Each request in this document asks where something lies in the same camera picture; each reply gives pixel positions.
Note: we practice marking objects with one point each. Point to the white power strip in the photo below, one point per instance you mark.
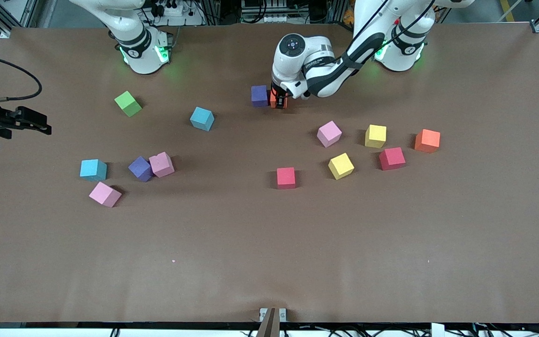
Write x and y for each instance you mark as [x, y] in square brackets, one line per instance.
[185, 18]

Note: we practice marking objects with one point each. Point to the small white box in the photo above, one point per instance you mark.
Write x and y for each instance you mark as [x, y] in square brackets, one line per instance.
[438, 330]

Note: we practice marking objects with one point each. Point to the green foam cube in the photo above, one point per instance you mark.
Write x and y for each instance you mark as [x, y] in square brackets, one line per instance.
[127, 104]

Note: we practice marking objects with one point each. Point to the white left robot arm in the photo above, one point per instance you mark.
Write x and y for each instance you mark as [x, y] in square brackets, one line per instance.
[311, 54]

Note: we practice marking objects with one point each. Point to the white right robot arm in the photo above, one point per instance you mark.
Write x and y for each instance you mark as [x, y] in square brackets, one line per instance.
[143, 51]

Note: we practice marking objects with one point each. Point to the brown wooden post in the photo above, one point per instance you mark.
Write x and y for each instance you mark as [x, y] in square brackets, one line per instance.
[269, 325]

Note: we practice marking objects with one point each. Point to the yellow foam cube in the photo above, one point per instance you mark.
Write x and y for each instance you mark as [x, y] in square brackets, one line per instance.
[375, 136]
[340, 166]

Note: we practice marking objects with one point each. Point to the purple foam cube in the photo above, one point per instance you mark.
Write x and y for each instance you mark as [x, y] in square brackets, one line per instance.
[140, 168]
[259, 96]

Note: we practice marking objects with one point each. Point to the dented pink foam cube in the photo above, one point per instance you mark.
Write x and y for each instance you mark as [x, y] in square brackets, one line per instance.
[161, 164]

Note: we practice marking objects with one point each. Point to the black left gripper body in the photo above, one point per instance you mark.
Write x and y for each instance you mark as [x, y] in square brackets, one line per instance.
[277, 91]

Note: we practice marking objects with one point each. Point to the black electronics rack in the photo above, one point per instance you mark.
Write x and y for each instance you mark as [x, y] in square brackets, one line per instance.
[274, 11]

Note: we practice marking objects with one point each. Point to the light blue foam cube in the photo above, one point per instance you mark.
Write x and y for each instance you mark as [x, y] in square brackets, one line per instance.
[92, 169]
[202, 119]

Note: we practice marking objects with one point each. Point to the red foam cube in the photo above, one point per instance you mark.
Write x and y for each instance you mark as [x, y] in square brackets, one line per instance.
[392, 158]
[286, 178]

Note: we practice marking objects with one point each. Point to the orange foam cube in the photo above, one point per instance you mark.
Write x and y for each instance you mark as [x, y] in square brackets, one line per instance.
[427, 141]
[279, 102]

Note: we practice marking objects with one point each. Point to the orange fruit net bag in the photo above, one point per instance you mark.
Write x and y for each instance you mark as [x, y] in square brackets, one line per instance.
[349, 14]

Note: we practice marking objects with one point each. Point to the black table edge rail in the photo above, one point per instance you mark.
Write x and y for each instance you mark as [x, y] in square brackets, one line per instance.
[110, 324]

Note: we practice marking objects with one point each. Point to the small metal bracket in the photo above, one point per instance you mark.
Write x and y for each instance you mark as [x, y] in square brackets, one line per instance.
[263, 313]

